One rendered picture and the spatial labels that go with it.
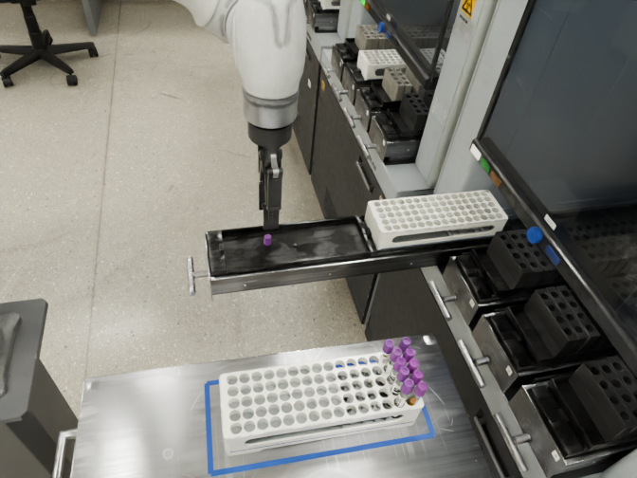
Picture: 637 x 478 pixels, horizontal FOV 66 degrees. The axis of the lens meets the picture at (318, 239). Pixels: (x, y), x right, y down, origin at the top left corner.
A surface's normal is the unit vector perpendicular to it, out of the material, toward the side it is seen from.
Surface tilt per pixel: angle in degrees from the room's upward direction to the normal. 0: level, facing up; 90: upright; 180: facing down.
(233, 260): 0
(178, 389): 0
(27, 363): 0
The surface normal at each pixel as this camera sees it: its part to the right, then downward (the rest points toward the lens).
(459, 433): 0.08, -0.69
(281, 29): 0.36, 0.58
